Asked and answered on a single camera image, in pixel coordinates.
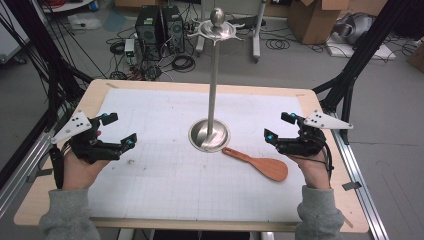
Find small silver box green light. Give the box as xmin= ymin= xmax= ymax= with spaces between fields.
xmin=123 ymin=38 xmax=137 ymax=65

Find coiled black cable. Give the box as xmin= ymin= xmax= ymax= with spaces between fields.
xmin=109 ymin=40 xmax=126 ymax=56
xmin=171 ymin=54 xmax=197 ymax=73
xmin=265 ymin=38 xmax=292 ymax=51

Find aluminium rail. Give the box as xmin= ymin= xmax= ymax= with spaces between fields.
xmin=0 ymin=108 xmax=66 ymax=218
xmin=327 ymin=111 xmax=390 ymax=240

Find small cardboard box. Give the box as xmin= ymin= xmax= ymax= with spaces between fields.
xmin=406 ymin=39 xmax=424 ymax=74

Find white stand legs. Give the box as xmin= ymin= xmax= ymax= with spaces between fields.
xmin=195 ymin=0 xmax=268 ymax=64

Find large open cardboard box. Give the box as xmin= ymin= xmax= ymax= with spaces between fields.
xmin=287 ymin=0 xmax=352 ymax=46

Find white flat board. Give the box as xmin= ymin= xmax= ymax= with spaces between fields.
xmin=325 ymin=32 xmax=398 ymax=62

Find grey rounded device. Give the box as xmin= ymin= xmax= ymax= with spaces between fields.
xmin=334 ymin=12 xmax=377 ymax=46

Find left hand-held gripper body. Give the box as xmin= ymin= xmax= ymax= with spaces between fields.
xmin=50 ymin=110 xmax=122 ymax=165

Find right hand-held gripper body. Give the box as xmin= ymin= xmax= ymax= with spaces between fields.
xmin=275 ymin=109 xmax=354 ymax=157

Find wooden rice paddle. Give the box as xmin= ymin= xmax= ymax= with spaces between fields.
xmin=221 ymin=146 xmax=290 ymax=183

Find grey tape strip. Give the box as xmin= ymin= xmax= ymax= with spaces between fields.
xmin=341 ymin=181 xmax=363 ymax=192

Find black metal frame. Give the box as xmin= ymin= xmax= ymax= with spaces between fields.
xmin=0 ymin=0 xmax=95 ymax=188
xmin=312 ymin=0 xmax=424 ymax=145

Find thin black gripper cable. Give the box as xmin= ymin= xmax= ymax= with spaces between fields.
xmin=291 ymin=139 xmax=335 ymax=183

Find steel utensil stand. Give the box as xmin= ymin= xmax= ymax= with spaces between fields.
xmin=187 ymin=7 xmax=245 ymax=154

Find black wrist strap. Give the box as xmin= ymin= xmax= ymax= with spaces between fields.
xmin=48 ymin=145 xmax=66 ymax=190

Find person's right hand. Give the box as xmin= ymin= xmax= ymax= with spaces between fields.
xmin=288 ymin=148 xmax=334 ymax=191

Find white round table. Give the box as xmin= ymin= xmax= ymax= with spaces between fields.
xmin=39 ymin=0 xmax=98 ymax=14

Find person's left hand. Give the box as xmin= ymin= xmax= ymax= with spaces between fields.
xmin=62 ymin=129 xmax=112 ymax=191

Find white grid mat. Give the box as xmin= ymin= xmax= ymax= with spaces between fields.
xmin=87 ymin=87 xmax=303 ymax=224

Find black computer tower green label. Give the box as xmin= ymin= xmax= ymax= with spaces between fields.
xmin=134 ymin=5 xmax=165 ymax=62

